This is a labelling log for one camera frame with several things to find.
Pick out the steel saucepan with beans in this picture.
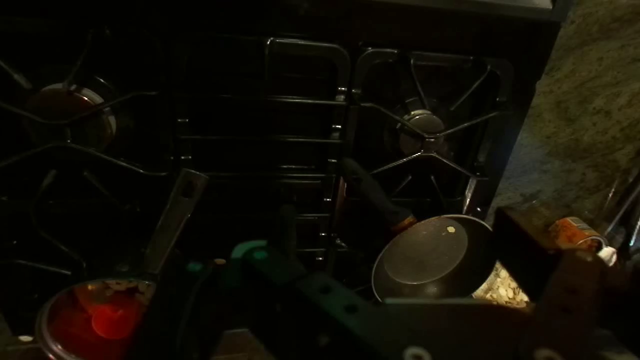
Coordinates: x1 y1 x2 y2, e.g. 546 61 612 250
33 169 207 360

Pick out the orange plastic cup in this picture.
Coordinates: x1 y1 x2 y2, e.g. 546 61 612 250
74 286 143 341

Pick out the small spice bottle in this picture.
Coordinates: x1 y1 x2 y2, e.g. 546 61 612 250
548 217 618 266

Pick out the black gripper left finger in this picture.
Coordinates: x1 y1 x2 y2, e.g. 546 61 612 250
135 256 282 360

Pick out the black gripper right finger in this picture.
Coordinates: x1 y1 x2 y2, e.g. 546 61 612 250
496 206 640 360

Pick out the black gas stove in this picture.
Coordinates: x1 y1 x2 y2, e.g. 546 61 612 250
0 27 518 337

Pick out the black frying pan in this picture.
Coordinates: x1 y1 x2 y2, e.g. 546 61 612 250
339 158 496 303

